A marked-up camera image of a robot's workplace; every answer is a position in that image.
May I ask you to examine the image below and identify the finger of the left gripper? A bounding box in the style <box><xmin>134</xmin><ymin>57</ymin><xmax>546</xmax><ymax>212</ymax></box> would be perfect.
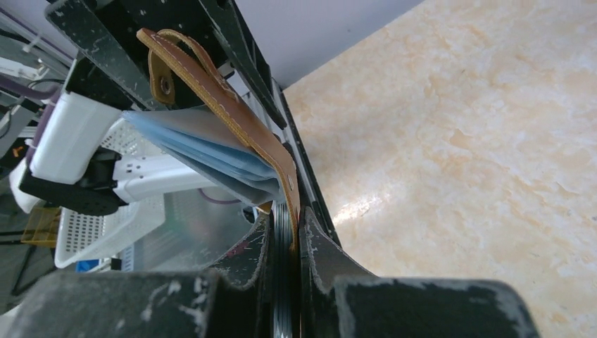
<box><xmin>45</xmin><ymin>1</ymin><xmax>163</xmax><ymax>111</ymax></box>
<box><xmin>199</xmin><ymin>0</ymin><xmax>287</xmax><ymax>130</ymax></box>

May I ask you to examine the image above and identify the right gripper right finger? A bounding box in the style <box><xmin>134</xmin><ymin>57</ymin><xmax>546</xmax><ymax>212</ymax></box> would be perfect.
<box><xmin>299</xmin><ymin>207</ymin><xmax>539</xmax><ymax>337</ymax></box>

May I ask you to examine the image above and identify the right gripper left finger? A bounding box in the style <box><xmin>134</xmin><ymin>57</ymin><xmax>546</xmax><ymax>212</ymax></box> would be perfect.
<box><xmin>5</xmin><ymin>215</ymin><xmax>270</xmax><ymax>337</ymax></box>

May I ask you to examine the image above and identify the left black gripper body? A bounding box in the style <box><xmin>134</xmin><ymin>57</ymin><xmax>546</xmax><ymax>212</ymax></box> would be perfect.
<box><xmin>85</xmin><ymin>1</ymin><xmax>228</xmax><ymax>109</ymax></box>

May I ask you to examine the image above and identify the brown leather card holder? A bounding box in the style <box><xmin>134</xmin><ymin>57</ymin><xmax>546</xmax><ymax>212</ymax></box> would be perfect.
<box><xmin>123</xmin><ymin>28</ymin><xmax>301</xmax><ymax>251</ymax></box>

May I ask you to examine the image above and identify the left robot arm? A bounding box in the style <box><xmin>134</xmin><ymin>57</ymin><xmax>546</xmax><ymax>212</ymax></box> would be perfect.
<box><xmin>19</xmin><ymin>1</ymin><xmax>300</xmax><ymax>215</ymax></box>

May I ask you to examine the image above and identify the white perforated plastic basket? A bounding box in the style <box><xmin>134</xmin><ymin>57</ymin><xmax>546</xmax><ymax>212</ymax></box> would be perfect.
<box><xmin>54</xmin><ymin>119</ymin><xmax>165</xmax><ymax>268</ymax></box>

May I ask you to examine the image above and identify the aluminium front frame rail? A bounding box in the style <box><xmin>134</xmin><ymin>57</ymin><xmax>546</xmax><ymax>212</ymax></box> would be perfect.
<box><xmin>271</xmin><ymin>78</ymin><xmax>341</xmax><ymax>246</ymax></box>

